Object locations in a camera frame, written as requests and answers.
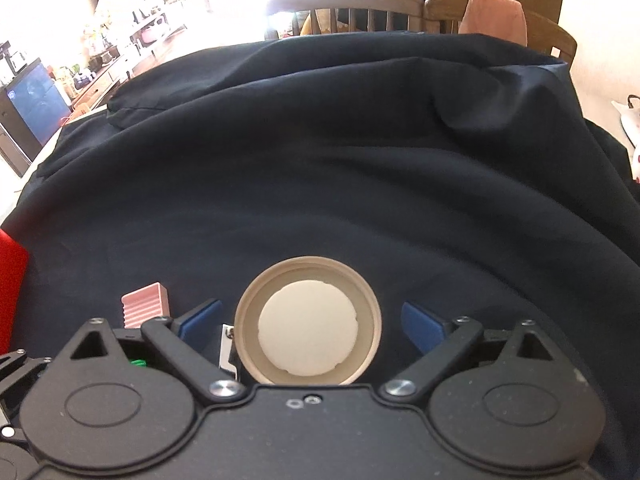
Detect black cabinet with blue door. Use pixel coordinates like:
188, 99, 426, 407
0, 57, 74, 177

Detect pink towel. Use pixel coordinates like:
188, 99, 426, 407
458, 0, 528, 43

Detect potted flowers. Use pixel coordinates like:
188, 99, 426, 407
80, 15, 118, 68

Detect red storage box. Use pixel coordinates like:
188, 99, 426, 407
0, 229, 31, 357

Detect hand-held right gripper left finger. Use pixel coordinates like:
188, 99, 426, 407
52, 298, 247, 404

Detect low wooden sideboard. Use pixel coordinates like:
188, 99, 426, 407
62, 52, 153, 113

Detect gold jar lid white liner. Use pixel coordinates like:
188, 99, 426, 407
234, 256, 383, 387

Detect pink ribbed soap dish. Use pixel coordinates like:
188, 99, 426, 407
121, 282, 171, 330

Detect dark navy cloth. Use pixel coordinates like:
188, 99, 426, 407
0, 30, 640, 480

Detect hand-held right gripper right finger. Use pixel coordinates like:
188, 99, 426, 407
379, 301, 577, 404

